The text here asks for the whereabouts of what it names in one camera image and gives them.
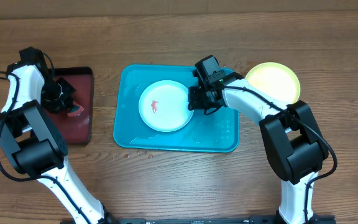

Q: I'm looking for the black and pink sponge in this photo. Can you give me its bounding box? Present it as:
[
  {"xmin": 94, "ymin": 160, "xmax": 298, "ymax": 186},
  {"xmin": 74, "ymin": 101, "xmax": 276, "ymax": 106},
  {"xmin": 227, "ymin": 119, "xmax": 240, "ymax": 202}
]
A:
[{"xmin": 67, "ymin": 104, "xmax": 84, "ymax": 117}]

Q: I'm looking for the light blue plate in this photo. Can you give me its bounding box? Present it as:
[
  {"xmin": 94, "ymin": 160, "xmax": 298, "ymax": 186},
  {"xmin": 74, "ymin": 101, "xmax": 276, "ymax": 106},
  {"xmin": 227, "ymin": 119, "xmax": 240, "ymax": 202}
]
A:
[{"xmin": 139, "ymin": 80, "xmax": 193, "ymax": 133}]

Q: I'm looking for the yellow-green plate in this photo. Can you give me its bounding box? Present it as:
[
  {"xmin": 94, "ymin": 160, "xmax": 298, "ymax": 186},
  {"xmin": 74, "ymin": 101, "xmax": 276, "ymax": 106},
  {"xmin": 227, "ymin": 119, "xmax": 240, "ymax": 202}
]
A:
[{"xmin": 246, "ymin": 62, "xmax": 301, "ymax": 104}]

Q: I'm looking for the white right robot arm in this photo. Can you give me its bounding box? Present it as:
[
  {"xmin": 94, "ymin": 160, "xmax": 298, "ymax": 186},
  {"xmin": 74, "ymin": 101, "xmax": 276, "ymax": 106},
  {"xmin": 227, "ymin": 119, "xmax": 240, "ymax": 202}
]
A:
[{"xmin": 188, "ymin": 55, "xmax": 337, "ymax": 223}]

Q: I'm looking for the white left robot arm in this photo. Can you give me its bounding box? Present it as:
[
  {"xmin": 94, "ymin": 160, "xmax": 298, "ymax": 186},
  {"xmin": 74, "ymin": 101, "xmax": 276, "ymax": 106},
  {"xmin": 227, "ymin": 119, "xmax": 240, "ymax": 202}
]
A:
[{"xmin": 0, "ymin": 47, "xmax": 118, "ymax": 223}]

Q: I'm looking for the dark red water tray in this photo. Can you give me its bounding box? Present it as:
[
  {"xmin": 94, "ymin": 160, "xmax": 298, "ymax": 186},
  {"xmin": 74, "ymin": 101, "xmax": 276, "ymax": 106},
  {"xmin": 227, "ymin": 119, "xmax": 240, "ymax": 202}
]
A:
[{"xmin": 47, "ymin": 67, "xmax": 94, "ymax": 145}]

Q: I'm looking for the teal plastic tray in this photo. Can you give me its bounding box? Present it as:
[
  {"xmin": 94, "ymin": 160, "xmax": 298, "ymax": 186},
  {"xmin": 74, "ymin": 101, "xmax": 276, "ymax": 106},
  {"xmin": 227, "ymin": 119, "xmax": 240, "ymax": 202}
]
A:
[{"xmin": 113, "ymin": 64, "xmax": 240, "ymax": 153}]

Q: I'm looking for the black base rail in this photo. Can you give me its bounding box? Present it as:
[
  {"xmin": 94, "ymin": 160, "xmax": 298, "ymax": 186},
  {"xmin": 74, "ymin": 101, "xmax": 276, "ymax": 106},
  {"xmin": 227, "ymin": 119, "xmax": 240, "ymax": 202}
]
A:
[{"xmin": 60, "ymin": 215, "xmax": 337, "ymax": 224}]

